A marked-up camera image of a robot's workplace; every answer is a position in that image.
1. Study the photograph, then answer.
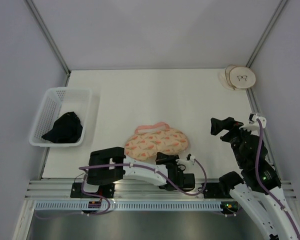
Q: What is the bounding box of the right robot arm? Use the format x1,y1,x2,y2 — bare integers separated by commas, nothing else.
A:
210,113,300,240

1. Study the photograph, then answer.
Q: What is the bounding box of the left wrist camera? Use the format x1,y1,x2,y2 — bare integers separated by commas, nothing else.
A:
176,153,196,168

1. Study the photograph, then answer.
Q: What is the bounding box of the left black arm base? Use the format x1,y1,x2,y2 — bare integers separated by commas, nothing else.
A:
70,182,115,199

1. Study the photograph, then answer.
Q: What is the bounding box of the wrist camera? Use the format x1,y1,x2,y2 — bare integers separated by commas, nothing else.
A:
176,153,196,168
239,113,267,132

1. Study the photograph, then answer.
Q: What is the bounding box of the aluminium rail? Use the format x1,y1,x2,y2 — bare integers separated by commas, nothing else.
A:
24,178,297,200

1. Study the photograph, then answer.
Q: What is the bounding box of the white slotted cable duct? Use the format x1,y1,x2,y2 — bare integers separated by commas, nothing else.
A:
35,200,222,212

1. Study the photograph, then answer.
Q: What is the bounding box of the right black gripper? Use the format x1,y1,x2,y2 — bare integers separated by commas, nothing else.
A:
210,116,257,166

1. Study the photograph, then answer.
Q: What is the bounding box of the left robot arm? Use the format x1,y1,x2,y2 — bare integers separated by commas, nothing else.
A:
81,147,196,198

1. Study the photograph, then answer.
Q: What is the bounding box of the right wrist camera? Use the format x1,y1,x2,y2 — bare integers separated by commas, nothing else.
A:
239,113,267,132

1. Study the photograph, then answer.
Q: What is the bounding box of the black garment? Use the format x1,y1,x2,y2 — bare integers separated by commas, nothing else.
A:
41,111,83,144

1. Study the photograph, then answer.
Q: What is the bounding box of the floral laundry bag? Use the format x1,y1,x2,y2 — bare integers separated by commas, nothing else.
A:
124,122,189,162

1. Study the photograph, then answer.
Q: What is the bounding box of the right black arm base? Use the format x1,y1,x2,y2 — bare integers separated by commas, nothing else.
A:
202,182,231,199

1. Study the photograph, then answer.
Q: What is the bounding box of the white plastic basket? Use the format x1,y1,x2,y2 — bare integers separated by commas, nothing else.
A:
29,87,92,148

